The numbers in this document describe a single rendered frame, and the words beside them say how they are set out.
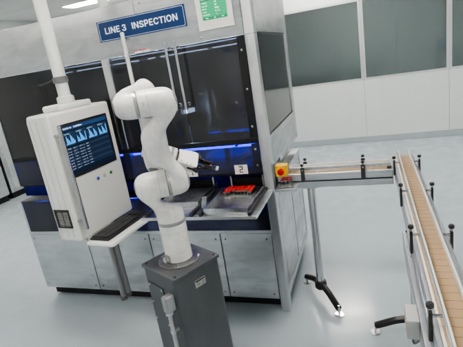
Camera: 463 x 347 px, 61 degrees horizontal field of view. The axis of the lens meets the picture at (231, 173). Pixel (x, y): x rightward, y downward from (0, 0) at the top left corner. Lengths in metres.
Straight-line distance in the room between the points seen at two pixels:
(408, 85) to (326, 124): 1.38
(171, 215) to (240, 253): 1.09
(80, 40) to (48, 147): 0.79
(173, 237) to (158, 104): 0.60
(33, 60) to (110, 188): 1.04
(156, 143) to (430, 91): 5.84
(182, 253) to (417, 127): 5.72
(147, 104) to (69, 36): 1.50
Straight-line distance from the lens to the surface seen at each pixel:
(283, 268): 2.68
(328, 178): 2.49
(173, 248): 1.76
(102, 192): 2.59
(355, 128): 6.99
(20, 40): 3.14
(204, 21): 2.39
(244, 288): 2.85
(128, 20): 2.62
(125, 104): 1.44
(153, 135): 1.51
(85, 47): 2.80
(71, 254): 3.44
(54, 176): 2.43
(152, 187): 1.65
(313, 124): 7.02
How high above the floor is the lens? 1.69
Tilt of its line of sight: 16 degrees down
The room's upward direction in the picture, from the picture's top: 9 degrees counter-clockwise
